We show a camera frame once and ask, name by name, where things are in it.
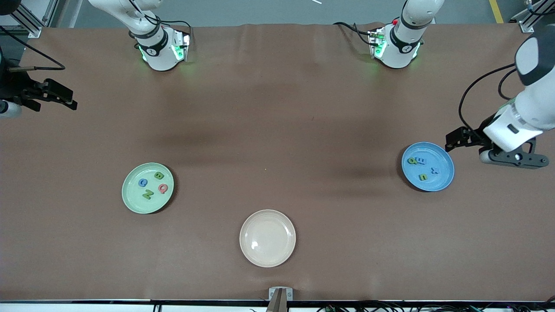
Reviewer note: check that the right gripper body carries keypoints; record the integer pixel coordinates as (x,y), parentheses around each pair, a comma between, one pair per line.
(17,88)

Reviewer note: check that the blue lowercase letter x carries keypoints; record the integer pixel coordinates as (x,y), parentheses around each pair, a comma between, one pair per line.
(435,170)

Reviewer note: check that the green lowercase letter b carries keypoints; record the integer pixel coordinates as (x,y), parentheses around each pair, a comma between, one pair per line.
(412,161)

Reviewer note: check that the blue capital letter C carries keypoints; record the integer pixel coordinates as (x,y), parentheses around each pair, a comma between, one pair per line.
(143,183)

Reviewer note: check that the green capital letter B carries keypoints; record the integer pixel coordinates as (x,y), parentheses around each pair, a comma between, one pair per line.
(159,175)

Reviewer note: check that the green capital letter N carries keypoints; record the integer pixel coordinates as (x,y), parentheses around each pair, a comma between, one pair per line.
(148,194)

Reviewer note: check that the red capital letter Q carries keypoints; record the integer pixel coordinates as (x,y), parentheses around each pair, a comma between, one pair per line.
(163,188)

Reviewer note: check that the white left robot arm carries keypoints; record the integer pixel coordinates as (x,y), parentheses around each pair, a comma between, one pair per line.
(535,99)

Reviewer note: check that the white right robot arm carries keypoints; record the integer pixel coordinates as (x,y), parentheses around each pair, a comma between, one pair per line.
(156,47)

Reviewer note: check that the blue plate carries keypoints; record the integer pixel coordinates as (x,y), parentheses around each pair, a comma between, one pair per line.
(440,182)

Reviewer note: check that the green plate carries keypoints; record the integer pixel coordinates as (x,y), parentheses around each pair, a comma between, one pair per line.
(134,199)

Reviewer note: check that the cream plate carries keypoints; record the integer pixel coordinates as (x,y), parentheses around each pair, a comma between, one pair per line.
(267,238)

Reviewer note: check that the grey-brown tapered pole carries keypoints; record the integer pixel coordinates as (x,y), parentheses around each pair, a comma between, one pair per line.
(277,305)

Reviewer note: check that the aluminium frame profile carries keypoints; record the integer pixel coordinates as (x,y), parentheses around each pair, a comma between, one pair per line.
(531,17)
(30,21)

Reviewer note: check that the silver metal bracket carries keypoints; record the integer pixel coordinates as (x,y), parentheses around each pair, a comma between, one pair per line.
(280,294)

